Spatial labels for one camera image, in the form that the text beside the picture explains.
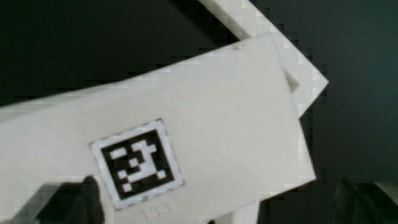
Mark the white cabinet box body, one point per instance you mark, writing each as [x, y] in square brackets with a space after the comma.
[247, 24]

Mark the white cabinet block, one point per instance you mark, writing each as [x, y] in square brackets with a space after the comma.
[183, 137]

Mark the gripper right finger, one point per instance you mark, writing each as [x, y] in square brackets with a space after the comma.
[364, 203]

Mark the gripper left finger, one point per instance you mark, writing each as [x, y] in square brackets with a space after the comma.
[73, 207]

